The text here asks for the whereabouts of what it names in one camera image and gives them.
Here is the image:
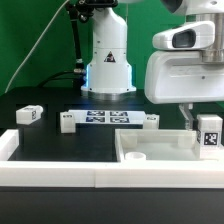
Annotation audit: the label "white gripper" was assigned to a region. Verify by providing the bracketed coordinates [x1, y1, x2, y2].
[144, 51, 224, 130]

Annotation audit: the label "white square tabletop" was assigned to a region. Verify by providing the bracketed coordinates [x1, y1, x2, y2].
[115, 129, 224, 162]

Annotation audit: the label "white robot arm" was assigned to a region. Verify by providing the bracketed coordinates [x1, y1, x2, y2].
[82, 0, 224, 129]

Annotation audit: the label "white U-shaped obstacle fence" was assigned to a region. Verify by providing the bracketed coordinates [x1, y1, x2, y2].
[0, 129, 224, 189]

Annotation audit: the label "white base marker plate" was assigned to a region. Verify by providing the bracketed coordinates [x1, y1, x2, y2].
[70, 110, 146, 125]

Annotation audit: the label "black cable bundle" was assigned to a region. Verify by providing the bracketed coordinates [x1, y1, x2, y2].
[39, 2, 88, 88]

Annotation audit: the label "grey cable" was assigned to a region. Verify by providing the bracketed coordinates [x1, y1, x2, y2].
[4, 0, 72, 94]

